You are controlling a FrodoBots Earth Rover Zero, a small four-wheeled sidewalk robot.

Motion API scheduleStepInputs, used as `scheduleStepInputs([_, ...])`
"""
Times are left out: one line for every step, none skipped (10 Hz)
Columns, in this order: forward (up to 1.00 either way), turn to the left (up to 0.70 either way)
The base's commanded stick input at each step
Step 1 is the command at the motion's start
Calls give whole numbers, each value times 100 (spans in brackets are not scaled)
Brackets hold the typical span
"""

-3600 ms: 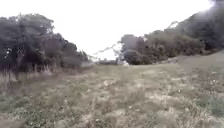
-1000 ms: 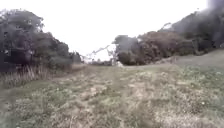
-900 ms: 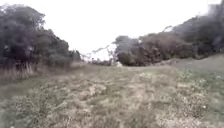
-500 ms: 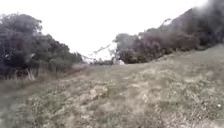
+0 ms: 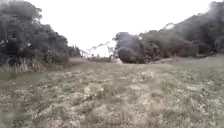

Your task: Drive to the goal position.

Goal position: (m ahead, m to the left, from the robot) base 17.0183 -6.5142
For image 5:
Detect dark trees and bushes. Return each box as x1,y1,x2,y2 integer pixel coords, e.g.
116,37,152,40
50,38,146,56
114,0,224,65

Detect pale structure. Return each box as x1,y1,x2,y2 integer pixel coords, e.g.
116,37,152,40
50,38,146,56
81,40,124,65

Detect dry grass field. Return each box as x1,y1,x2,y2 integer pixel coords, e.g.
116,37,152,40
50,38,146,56
0,54,224,128

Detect dark wood of trees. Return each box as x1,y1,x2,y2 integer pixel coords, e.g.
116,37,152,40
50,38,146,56
0,0,82,73

